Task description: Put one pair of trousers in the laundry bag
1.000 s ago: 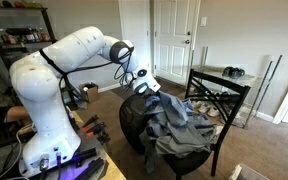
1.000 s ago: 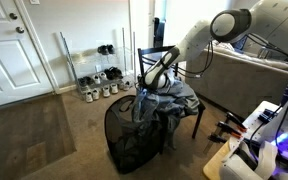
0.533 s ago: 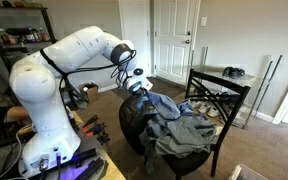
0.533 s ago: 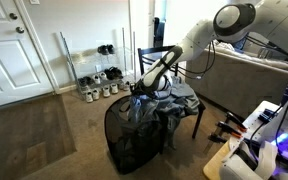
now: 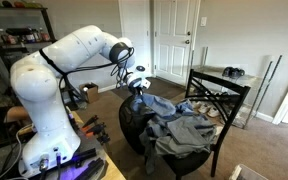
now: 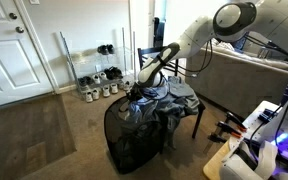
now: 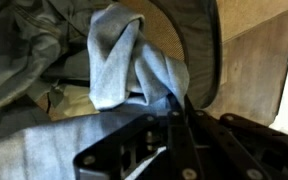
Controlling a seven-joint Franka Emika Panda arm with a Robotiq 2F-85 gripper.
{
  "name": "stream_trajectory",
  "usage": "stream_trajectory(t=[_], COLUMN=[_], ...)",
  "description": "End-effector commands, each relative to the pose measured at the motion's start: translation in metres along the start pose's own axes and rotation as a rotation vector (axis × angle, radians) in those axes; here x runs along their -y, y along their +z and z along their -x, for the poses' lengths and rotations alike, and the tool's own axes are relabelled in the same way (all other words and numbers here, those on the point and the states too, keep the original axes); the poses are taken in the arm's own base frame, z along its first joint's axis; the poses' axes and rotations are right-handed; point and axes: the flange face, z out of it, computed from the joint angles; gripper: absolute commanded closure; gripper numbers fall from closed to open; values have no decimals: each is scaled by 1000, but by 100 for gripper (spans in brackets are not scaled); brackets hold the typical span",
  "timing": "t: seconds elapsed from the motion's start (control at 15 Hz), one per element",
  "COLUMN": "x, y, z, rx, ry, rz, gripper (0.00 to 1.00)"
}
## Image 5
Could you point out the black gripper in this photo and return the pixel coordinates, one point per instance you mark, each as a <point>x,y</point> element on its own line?
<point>137,92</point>

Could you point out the light blue jeans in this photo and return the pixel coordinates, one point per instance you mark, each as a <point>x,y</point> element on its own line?
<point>157,103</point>

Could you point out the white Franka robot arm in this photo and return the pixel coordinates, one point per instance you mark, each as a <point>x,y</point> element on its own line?
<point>44,83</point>

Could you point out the black mesh laundry bag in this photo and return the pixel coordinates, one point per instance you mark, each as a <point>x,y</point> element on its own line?
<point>130,123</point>

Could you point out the grey blue denim trousers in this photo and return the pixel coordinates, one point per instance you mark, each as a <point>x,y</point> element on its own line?
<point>184,143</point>

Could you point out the cardboard box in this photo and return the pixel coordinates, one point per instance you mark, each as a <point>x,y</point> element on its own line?
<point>90,95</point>

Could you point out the white panelled entry door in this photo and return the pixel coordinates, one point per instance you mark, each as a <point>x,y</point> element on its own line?
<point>174,56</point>

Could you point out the white sneaker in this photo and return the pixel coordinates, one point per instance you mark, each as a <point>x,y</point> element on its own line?
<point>214,112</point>
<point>204,108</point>
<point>195,104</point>

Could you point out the black stand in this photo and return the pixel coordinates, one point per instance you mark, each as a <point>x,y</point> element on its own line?
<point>71,98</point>

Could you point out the metal door knob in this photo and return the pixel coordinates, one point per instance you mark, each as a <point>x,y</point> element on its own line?
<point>187,41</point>

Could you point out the plain white closet door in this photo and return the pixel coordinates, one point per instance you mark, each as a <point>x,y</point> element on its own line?
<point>140,20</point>

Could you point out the metal deadbolt lock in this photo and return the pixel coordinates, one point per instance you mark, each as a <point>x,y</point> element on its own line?
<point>188,33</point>

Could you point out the black metal bar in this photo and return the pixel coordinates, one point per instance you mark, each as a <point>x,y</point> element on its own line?
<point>90,170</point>
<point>84,156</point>

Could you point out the black shoe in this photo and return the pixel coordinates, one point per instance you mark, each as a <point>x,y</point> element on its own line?
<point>228,72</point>
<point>239,74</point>

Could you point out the dark bottle white label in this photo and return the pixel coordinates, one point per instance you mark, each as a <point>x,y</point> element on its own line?
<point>30,36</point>

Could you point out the brown wooden seat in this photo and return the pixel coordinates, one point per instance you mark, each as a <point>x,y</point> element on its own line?
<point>17,114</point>

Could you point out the clear plastic storage box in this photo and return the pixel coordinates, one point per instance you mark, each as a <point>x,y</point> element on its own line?
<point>247,173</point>

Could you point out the black shelving unit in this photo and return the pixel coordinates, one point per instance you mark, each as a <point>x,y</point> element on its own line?
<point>4,48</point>

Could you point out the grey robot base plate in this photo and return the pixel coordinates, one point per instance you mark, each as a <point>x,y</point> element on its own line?
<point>87,145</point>

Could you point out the white light switch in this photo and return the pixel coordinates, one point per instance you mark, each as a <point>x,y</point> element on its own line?
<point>203,21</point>

